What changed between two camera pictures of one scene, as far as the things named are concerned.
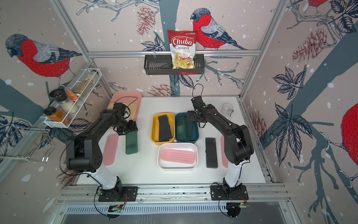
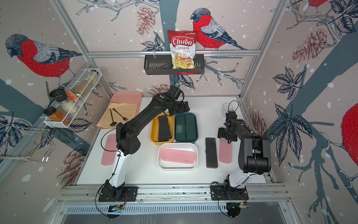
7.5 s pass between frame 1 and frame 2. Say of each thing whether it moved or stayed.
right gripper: moved
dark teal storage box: stayed
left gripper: moved
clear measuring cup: stayed
